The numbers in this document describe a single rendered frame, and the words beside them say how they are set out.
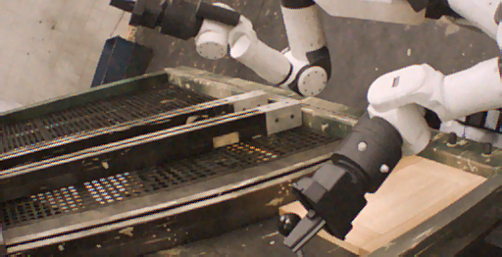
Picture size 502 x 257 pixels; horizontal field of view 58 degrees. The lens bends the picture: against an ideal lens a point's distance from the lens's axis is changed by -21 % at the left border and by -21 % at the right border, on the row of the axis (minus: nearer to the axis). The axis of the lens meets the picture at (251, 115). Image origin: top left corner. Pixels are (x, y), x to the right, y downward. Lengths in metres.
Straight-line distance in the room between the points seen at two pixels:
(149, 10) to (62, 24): 4.99
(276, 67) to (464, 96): 0.66
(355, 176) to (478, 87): 0.23
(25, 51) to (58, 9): 0.65
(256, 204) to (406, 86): 0.46
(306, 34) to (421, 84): 0.58
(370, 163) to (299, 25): 0.60
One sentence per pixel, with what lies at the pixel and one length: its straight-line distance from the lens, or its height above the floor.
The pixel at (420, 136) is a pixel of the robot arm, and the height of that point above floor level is 1.31.
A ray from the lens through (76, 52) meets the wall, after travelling 6.17.
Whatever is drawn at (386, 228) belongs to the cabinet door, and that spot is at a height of 1.16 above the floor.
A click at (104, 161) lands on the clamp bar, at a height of 1.45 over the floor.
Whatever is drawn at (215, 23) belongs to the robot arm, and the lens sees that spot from 1.19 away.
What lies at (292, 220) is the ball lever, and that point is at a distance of 0.75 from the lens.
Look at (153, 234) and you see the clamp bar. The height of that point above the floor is 1.49.
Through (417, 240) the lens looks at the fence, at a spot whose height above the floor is 1.20.
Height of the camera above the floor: 1.94
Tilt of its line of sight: 33 degrees down
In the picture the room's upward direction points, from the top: 69 degrees counter-clockwise
